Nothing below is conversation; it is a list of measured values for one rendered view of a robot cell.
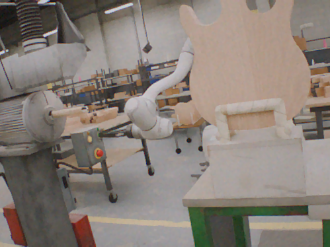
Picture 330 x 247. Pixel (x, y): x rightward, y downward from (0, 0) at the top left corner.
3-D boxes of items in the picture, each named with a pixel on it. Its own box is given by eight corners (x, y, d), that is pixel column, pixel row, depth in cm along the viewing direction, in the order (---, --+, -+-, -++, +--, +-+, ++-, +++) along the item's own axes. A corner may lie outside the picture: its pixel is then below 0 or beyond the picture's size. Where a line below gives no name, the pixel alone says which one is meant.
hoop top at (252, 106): (213, 117, 86) (212, 107, 86) (217, 115, 89) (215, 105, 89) (284, 109, 77) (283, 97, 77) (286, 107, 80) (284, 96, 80)
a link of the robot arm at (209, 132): (215, 153, 202) (210, 121, 199) (237, 155, 188) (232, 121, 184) (199, 161, 192) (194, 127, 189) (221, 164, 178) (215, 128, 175)
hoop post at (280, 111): (276, 139, 80) (272, 105, 78) (277, 135, 83) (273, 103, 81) (288, 137, 78) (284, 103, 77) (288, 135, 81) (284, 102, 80)
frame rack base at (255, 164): (214, 199, 90) (206, 146, 88) (225, 180, 104) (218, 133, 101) (307, 197, 78) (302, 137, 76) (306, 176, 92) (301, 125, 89)
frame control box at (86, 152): (56, 180, 169) (45, 137, 165) (80, 168, 188) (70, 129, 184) (88, 180, 158) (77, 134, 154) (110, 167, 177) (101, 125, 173)
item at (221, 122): (218, 143, 88) (213, 112, 86) (221, 141, 90) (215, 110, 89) (229, 142, 86) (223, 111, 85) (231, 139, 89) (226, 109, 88)
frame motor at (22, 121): (-11, 152, 149) (-23, 105, 145) (27, 140, 173) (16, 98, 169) (39, 148, 131) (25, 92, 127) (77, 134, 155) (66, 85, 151)
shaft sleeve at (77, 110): (53, 118, 138) (51, 111, 138) (57, 117, 141) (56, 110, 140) (81, 113, 130) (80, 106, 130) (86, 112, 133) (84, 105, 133)
